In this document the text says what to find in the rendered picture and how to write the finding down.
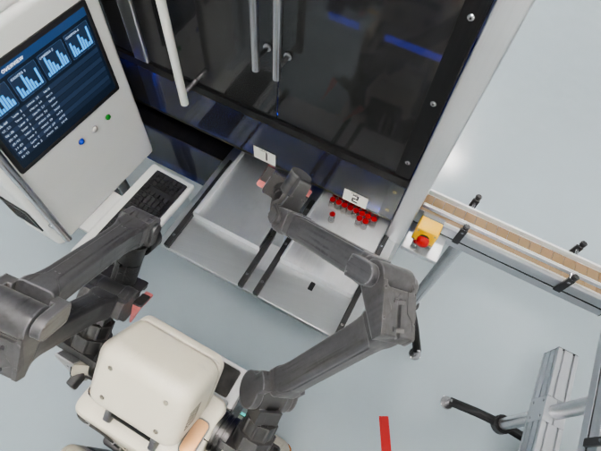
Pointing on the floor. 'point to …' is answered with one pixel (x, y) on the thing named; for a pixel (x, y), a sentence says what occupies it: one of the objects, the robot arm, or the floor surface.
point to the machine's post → (460, 107)
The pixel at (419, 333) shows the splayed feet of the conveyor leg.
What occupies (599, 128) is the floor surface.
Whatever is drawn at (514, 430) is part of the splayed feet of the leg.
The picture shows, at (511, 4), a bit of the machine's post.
